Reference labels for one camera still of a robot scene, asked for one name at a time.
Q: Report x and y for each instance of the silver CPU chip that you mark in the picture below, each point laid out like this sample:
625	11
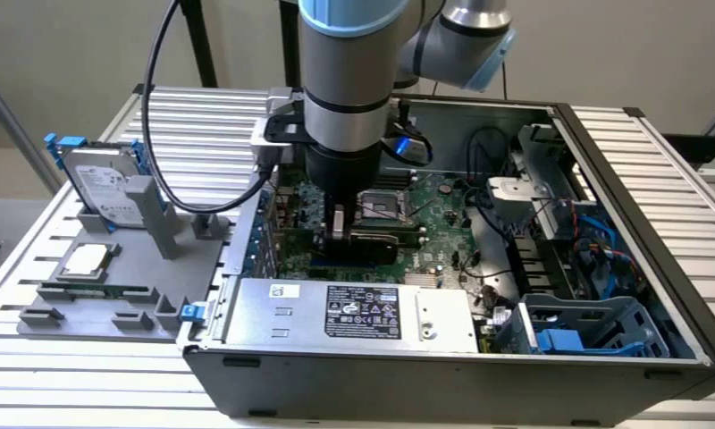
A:
85	260

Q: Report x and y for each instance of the grey-blue disk bay cage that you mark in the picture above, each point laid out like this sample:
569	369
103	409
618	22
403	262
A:
619	322

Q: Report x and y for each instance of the CPU socket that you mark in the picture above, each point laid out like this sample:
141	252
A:
387	205

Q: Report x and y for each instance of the green motherboard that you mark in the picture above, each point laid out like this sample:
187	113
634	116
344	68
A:
435	250

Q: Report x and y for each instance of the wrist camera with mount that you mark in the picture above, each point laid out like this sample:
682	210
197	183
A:
274	134

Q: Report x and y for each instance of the grey parts rack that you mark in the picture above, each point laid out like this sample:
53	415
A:
89	315

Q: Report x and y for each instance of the open black PC case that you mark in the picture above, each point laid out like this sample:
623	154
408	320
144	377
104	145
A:
394	384

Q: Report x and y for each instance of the black stand pole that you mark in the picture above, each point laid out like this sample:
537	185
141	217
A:
199	44
288	44

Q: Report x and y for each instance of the silver power supply unit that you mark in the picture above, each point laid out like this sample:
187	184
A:
310	322

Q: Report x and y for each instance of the blue case latch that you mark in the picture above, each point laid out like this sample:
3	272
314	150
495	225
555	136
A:
192	313

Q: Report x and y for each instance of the black graphics card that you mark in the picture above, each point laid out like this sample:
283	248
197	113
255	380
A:
375	239

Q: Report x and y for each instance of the aluminium frame post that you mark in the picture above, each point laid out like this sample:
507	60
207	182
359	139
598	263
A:
5	116

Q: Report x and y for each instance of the black box behind table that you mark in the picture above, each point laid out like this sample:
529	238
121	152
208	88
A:
689	149

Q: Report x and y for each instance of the metal disk bay bracket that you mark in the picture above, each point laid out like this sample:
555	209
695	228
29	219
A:
524	187

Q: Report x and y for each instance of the green RAM stick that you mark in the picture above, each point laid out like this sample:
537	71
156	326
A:
109	289

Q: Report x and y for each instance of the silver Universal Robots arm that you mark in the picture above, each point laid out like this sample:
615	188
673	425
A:
346	67

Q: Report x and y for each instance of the hard disk with blue rails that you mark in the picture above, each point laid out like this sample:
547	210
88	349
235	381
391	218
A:
101	187

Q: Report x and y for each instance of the small silver heatsink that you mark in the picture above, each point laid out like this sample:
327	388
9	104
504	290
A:
422	280

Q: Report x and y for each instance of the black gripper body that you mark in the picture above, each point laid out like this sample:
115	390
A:
344	174

